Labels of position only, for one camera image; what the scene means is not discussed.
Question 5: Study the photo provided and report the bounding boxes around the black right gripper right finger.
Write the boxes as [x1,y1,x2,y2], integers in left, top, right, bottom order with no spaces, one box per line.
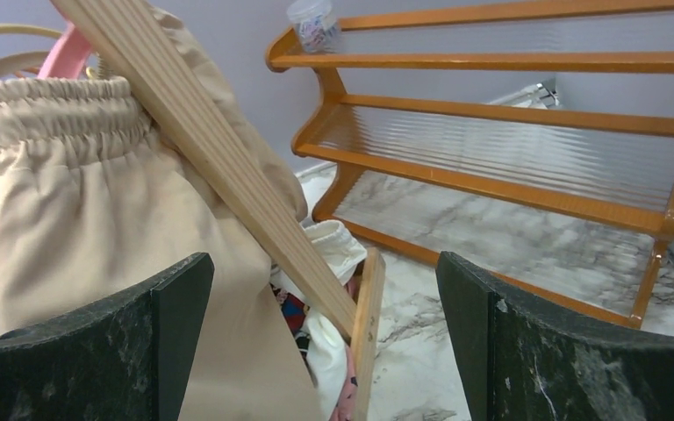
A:
[435,252,674,420]

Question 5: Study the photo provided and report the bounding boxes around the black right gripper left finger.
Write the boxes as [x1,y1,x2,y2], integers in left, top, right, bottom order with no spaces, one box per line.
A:
[0,253,214,420]

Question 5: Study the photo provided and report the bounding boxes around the beige shorts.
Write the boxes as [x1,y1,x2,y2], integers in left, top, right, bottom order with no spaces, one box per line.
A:
[0,5,326,421]

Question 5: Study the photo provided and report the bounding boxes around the pink hanger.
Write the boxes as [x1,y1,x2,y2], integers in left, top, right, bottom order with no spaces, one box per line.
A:
[37,22,93,79]

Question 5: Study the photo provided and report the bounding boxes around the comic print shorts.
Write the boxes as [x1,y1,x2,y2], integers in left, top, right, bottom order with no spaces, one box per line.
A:
[270,285,312,371]

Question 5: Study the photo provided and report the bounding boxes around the beige hanger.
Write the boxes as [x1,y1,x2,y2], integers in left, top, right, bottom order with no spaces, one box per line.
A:
[0,51,48,78]

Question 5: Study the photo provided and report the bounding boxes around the yellow hanger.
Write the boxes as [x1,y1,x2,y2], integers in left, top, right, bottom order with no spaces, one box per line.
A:
[0,23,62,39]

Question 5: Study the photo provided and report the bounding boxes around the pink patterned garment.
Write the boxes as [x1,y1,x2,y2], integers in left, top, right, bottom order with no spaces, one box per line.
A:
[329,275,362,421]

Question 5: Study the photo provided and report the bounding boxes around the white garment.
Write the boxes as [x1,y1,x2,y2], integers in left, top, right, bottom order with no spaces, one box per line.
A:
[270,219,368,420]

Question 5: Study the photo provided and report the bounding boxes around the orange wooden slatted shelf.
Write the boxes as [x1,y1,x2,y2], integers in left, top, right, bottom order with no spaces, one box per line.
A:
[266,1,674,329]

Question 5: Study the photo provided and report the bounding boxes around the wooden clothes rack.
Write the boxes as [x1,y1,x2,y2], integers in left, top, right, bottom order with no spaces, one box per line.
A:
[55,1,385,420]

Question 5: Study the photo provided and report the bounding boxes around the small clear plastic jar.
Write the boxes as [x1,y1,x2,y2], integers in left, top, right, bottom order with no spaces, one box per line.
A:
[286,0,341,54]

